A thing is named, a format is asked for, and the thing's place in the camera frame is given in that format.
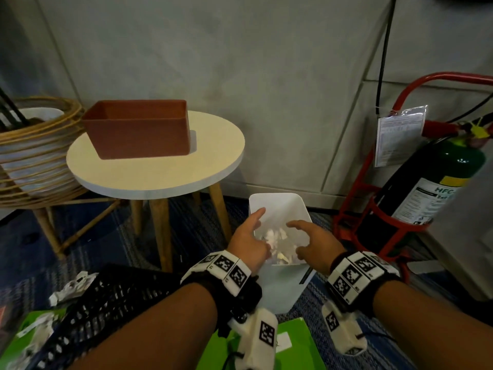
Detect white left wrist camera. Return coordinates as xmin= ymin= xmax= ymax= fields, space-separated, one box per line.
xmin=226 ymin=307 xmax=279 ymax=370

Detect crumpled white paper waste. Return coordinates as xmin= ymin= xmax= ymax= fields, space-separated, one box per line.
xmin=260 ymin=227 xmax=306 ymax=265

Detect black plastic crate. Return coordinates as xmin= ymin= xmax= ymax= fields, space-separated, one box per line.
xmin=29 ymin=263 xmax=186 ymax=370

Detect white plastic part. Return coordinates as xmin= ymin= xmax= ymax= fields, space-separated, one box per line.
xmin=15 ymin=312 xmax=59 ymax=339
xmin=49 ymin=271 xmax=99 ymax=307
xmin=7 ymin=328 xmax=51 ymax=370

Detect dark plant stems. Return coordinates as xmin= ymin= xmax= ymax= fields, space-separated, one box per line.
xmin=0 ymin=86 xmax=31 ymax=130

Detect person's right hand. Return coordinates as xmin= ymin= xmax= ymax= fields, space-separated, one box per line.
xmin=286 ymin=220 xmax=346 ymax=276

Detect left wrist marker band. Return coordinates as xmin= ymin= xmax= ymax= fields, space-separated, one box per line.
xmin=180 ymin=250 xmax=263 ymax=337

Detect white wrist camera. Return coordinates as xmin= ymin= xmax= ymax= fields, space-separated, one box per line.
xmin=226 ymin=307 xmax=279 ymax=370
xmin=321 ymin=300 xmax=369 ymax=357

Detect white waste bin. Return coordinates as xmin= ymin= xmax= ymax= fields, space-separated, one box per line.
xmin=248 ymin=193 xmax=317 ymax=315

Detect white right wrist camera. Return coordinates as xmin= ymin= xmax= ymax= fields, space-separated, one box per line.
xmin=321 ymin=300 xmax=369 ymax=357

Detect grey cabinet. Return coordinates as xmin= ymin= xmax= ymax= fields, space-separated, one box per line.
xmin=418 ymin=165 xmax=493 ymax=302

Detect round white side table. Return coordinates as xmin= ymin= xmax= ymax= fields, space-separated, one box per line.
xmin=66 ymin=110 xmax=246 ymax=273

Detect black extinguisher hose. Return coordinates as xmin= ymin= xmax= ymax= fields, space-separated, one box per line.
xmin=446 ymin=93 xmax=493 ymax=124

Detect person's right forearm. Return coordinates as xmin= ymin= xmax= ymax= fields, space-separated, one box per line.
xmin=372 ymin=280 xmax=493 ymax=370

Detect right wrist marker band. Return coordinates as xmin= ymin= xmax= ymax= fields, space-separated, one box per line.
xmin=326 ymin=251 xmax=402 ymax=317

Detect rattan basket stand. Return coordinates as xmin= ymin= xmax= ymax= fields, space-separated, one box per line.
xmin=0 ymin=96 xmax=128 ymax=261

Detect paper tag in sleeve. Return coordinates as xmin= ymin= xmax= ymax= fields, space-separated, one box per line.
xmin=374 ymin=105 xmax=428 ymax=168

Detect brown rectangular box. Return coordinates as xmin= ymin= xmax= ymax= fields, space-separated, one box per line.
xmin=82 ymin=99 xmax=191 ymax=161

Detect wrist marker band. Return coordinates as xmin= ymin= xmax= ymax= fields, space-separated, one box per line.
xmin=326 ymin=251 xmax=402 ymax=317
xmin=180 ymin=250 xmax=263 ymax=337

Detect person's left hand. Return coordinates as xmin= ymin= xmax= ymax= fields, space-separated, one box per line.
xmin=227 ymin=207 xmax=272 ymax=275

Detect person's left forearm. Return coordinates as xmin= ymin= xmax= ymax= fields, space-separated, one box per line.
xmin=69 ymin=283 xmax=221 ymax=370

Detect black wall cable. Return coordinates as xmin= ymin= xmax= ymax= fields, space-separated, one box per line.
xmin=375 ymin=0 xmax=398 ymax=117

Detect red extinguisher trolley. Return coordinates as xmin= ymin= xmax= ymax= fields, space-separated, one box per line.
xmin=333 ymin=72 xmax=493 ymax=284

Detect green flat box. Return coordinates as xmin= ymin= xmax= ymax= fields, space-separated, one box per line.
xmin=0 ymin=307 xmax=327 ymax=370

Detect green fire extinguisher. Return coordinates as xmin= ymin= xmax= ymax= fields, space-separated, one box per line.
xmin=375 ymin=121 xmax=493 ymax=228

